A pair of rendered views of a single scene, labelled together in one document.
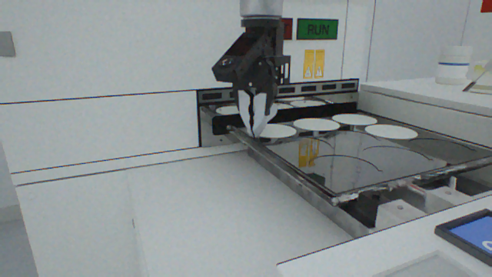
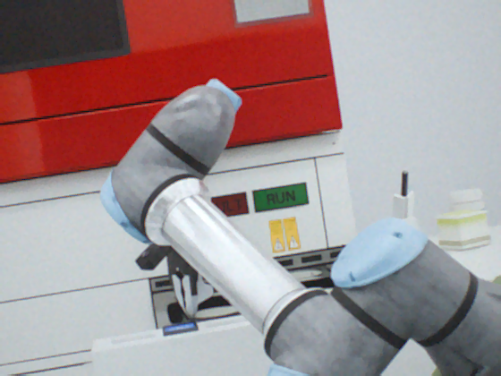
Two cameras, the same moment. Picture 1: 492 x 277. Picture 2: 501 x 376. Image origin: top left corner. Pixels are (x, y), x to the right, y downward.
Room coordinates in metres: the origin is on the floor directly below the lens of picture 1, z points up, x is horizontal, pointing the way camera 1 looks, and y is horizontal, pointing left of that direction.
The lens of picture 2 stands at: (-1.37, -0.82, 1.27)
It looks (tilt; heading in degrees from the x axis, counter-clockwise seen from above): 3 degrees down; 18
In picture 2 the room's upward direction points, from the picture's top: 9 degrees counter-clockwise
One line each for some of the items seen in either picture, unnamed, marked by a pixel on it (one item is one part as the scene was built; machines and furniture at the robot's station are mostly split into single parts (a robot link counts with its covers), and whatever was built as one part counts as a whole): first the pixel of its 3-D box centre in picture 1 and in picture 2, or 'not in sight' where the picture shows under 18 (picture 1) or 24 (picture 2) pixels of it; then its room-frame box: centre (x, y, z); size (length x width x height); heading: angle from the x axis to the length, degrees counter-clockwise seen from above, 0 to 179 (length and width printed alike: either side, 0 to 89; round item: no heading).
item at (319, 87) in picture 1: (286, 90); (253, 268); (0.77, -0.09, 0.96); 0.44 x 0.01 x 0.02; 114
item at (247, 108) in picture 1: (254, 111); (191, 293); (0.61, -0.01, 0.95); 0.06 x 0.03 x 0.09; 144
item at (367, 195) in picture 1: (374, 203); not in sight; (0.34, -0.15, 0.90); 0.04 x 0.02 x 0.03; 24
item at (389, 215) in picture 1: (417, 230); not in sight; (0.28, -0.18, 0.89); 0.08 x 0.03 x 0.03; 24
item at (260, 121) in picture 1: (267, 113); (199, 294); (0.59, -0.04, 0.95); 0.06 x 0.03 x 0.09; 144
